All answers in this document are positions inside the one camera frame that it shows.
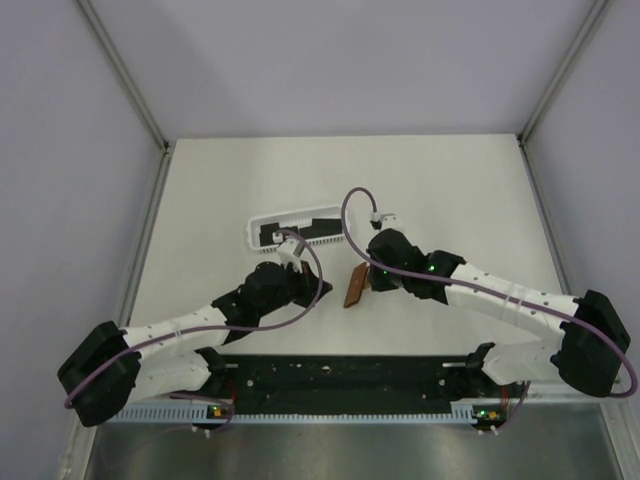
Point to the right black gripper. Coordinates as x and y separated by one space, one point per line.
378 283

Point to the right aluminium frame post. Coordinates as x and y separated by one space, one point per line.
589 26

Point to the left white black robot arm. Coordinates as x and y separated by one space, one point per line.
114 367

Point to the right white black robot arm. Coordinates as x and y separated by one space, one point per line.
578 340

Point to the left aluminium frame post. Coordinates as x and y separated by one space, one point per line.
118 66

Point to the brown leather card holder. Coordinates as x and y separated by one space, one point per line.
358 283

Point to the aluminium frame rail front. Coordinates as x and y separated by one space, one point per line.
560 393

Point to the white plastic slotted basket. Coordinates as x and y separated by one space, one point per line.
293 221

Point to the aluminium frame post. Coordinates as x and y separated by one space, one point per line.
589 26
118 66

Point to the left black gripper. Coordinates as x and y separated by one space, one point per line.
306 280

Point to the black credit card in basket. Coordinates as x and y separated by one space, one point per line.
322 228

